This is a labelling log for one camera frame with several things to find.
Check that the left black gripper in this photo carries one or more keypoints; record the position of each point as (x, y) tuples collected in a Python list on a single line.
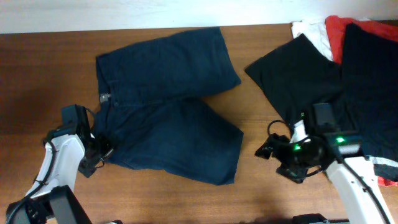
[(94, 150)]

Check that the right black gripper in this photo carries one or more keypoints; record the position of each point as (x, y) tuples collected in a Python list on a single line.
[(280, 154)]

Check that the navy blue shorts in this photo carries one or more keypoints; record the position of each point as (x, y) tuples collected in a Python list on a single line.
[(152, 111)]

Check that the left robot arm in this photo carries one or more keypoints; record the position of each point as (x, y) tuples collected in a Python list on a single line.
[(69, 149)]

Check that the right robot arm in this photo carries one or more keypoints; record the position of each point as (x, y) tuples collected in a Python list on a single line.
[(354, 178)]

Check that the red white striped garment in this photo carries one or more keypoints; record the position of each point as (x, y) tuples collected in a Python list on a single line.
[(386, 171)]

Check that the black garment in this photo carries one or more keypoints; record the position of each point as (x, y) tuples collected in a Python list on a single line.
[(362, 90)]

